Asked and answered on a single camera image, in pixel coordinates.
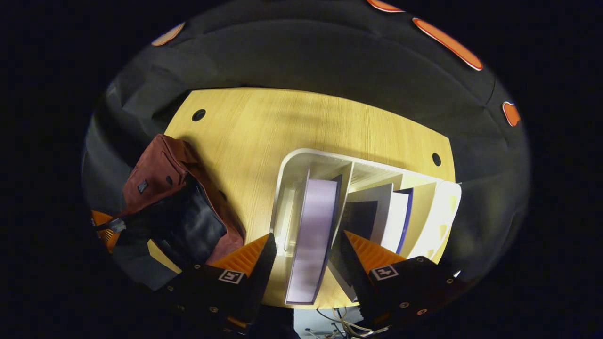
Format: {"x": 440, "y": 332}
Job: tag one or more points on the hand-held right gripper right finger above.
{"x": 360, "y": 282}

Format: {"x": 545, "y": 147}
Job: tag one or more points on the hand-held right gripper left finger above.
{"x": 261, "y": 282}

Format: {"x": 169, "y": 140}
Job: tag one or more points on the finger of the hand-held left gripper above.
{"x": 110, "y": 239}
{"x": 101, "y": 219}

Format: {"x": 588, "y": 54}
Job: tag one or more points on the blue cover book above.
{"x": 360, "y": 221}

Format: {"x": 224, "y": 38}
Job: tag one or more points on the grey photo cover book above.
{"x": 313, "y": 235}

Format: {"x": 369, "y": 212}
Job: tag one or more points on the maroon schoolbag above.
{"x": 160, "y": 165}

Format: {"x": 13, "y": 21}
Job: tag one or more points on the white plastic bookshelf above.
{"x": 325, "y": 162}

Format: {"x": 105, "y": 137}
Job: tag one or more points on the black backdrop cloth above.
{"x": 306, "y": 56}

